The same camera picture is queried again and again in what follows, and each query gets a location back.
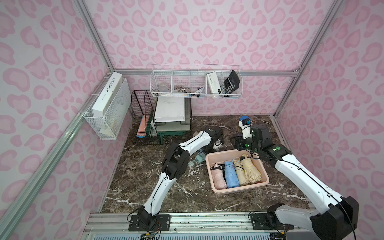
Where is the blue lid pencil jar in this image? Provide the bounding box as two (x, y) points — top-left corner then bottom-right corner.
(240, 116), (251, 121)

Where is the pink umbrella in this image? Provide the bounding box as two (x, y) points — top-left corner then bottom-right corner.
(211, 163), (228, 190)

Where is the aluminium front rail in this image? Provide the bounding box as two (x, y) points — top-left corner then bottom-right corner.
(81, 212), (318, 240)

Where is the mint green folded umbrella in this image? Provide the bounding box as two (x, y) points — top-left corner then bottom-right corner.
(188, 150), (206, 167)

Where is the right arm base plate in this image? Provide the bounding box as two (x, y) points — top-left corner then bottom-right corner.
(248, 212), (295, 231)

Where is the long white box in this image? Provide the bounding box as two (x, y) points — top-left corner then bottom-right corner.
(92, 72), (123, 118)

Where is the black calculator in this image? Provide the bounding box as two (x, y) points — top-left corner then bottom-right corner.
(224, 70), (240, 95)

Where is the small white box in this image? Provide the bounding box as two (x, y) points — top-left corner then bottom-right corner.
(206, 72), (222, 97)

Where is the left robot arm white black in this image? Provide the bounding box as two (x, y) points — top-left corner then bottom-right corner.
(136, 126), (223, 228)

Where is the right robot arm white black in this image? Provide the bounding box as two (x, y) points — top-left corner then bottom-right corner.
(231, 119), (359, 240)

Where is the black wire file rack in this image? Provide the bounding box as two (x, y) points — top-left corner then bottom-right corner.
(130, 90), (192, 146)

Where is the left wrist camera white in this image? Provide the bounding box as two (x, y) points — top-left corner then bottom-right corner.
(213, 140), (223, 152)

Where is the blue umbrella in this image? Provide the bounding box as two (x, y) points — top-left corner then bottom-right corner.
(224, 161), (240, 189)

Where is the pink plastic storage box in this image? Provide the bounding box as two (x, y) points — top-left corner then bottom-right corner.
(206, 150), (270, 195)

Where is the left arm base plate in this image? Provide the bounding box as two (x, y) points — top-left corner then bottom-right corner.
(128, 215), (171, 232)

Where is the white wire side basket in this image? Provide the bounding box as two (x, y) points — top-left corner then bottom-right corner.
(84, 78), (131, 140)

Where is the green document tray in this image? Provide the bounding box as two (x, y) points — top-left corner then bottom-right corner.
(151, 121), (191, 144)

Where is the cream umbrella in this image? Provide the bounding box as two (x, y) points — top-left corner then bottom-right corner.
(240, 154), (262, 185)

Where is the white wire wall basket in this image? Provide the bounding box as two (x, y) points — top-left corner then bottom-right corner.
(150, 64), (243, 99)

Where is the white paper stack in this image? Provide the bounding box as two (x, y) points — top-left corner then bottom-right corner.
(154, 97), (185, 123)

